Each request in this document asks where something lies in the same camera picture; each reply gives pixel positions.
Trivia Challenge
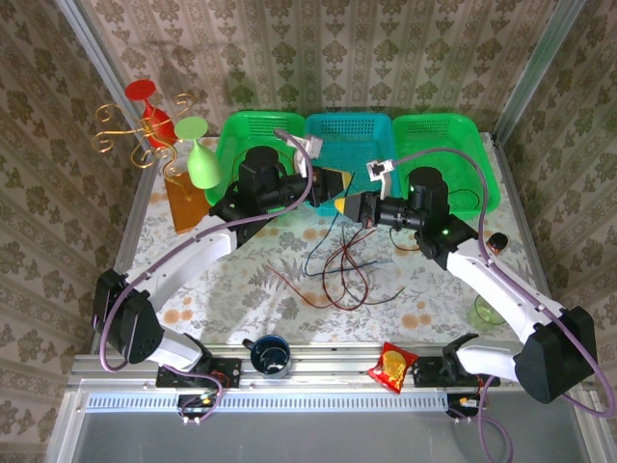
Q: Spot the thin blue cable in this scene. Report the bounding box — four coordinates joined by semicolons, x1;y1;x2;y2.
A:
303;171;392;279

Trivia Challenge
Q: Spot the thin green cable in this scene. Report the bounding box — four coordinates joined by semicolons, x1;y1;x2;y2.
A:
363;286;407;305

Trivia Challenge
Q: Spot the blue plastic basket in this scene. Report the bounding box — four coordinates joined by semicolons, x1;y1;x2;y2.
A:
305;113;399;221

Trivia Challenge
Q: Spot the green plastic basket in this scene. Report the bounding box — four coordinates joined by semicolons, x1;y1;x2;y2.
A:
204;110;309;218
390;113;502;218

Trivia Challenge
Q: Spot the green plastic goblet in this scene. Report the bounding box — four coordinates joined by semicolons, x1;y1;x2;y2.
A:
174;115;222;189

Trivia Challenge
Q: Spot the brown wooden rack base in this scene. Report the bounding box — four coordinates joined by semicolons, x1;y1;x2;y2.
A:
164;171;218;235

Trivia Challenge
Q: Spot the red plastic goblet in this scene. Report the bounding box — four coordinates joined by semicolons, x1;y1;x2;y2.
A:
124;79;175;150

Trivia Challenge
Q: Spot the clear green cup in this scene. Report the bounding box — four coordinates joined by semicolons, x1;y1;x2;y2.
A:
469;294;508;330

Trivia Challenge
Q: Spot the floral tablecloth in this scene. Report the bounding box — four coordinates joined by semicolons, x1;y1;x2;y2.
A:
111;136;555;345

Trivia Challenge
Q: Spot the red snack packet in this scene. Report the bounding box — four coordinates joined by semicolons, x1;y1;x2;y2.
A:
367;340;419;395

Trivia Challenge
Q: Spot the dark blue mug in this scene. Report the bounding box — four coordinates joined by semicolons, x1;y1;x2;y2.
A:
241;335;293;379

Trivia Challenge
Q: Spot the black power connector block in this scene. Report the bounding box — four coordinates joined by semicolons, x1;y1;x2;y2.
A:
445;393;483;421
176;393;218;421

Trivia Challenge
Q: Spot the black gripper motor wire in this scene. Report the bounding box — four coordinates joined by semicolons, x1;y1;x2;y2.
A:
389;229;421;254

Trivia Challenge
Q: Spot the aluminium table side rail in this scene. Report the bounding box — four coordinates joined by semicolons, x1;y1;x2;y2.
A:
89;158;163;356
491;132;565;339

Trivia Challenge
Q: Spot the gold wire glass rack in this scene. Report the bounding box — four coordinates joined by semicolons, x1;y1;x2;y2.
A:
92;93;197;204

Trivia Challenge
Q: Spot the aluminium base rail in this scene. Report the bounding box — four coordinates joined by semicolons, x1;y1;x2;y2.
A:
67;340;599;390

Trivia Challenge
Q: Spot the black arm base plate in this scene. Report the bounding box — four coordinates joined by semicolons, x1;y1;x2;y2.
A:
154;355;243;390
413;355;483;387

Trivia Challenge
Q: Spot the white slotted cable duct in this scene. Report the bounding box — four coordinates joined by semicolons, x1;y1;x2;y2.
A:
85;389;448;414

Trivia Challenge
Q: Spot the aluminium frame post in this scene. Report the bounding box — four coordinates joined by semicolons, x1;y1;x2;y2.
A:
53;0;163;168
492;0;588;144

